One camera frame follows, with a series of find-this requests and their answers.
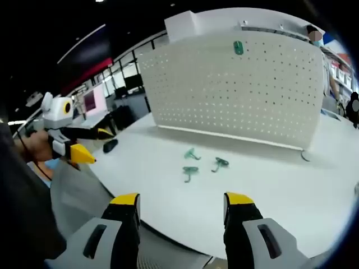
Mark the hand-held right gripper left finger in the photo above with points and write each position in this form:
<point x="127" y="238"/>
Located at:
<point x="123" y="224"/>

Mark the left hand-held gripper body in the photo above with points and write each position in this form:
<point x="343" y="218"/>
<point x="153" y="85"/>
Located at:
<point x="57" y="112"/>

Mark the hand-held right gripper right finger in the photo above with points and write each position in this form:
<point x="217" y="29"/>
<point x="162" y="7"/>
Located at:
<point x="241" y="224"/>

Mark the green hook assembly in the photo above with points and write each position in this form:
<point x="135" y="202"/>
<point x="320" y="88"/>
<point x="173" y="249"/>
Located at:
<point x="221" y="162"/>
<point x="190" y="153"/>
<point x="238" y="48"/>
<point x="190" y="169"/>

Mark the white perforated mounting plate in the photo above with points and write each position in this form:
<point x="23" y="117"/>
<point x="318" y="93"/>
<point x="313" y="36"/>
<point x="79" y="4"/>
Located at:
<point x="230" y="98"/>

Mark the person's left hand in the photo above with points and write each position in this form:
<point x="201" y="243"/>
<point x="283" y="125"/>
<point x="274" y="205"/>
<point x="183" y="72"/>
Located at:
<point x="37" y="145"/>

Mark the white background desk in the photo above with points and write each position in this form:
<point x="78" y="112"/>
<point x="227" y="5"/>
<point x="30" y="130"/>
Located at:
<point x="92" y="119"/>

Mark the black computer mouse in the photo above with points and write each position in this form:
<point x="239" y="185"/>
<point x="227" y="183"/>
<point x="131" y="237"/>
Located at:
<point x="110" y="145"/>

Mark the light blue cloth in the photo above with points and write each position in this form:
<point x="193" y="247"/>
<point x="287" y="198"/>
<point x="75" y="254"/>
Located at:
<point x="53" y="165"/>

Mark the pink partition panel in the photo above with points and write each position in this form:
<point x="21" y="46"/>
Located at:
<point x="94" y="101"/>

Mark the grey mesh chair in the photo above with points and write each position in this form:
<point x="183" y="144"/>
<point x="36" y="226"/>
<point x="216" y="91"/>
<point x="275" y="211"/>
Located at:
<point x="78" y="190"/>

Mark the black office chair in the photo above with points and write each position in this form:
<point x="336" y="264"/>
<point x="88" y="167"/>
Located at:
<point x="123" y="117"/>

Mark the black computer monitor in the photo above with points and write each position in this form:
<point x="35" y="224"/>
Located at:
<point x="134" y="82"/>
<point x="120" y="92"/>

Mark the person's dark clothing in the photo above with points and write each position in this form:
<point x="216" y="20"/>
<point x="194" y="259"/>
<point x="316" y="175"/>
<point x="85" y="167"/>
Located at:
<point x="22" y="210"/>

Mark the white shelf with bins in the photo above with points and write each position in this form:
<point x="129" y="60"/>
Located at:
<point x="343" y="75"/>

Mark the grey metal shelving rack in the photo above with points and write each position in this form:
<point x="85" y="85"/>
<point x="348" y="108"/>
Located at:
<point x="269" y="28"/>

